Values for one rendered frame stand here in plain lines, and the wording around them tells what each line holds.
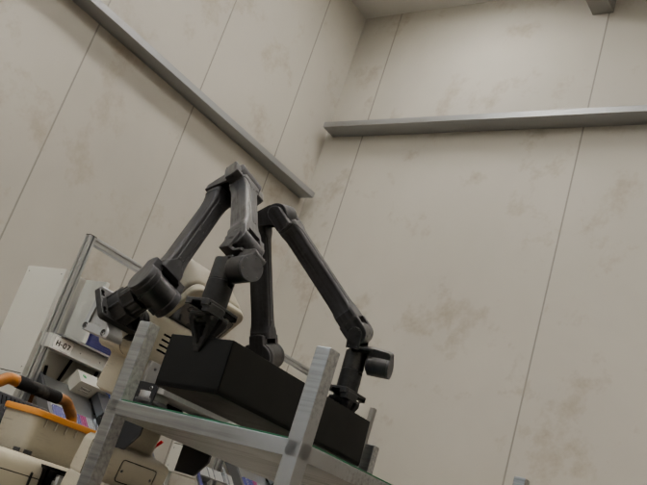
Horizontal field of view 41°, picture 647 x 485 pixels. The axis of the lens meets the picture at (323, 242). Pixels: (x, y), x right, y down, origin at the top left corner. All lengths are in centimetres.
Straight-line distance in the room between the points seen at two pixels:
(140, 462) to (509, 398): 531
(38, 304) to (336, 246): 465
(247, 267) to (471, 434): 564
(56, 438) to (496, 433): 519
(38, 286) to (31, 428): 232
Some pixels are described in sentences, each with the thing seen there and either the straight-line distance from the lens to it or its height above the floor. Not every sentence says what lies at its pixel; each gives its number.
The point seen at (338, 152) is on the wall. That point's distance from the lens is 931.
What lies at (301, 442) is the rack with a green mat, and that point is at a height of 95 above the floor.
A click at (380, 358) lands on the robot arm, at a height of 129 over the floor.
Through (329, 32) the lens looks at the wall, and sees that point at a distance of 973.
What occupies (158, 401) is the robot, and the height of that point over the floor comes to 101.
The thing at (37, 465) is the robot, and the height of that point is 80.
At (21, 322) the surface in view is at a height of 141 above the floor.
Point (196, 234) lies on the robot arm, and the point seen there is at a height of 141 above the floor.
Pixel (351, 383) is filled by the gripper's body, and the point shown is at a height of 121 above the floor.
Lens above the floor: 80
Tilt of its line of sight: 19 degrees up
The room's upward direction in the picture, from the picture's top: 18 degrees clockwise
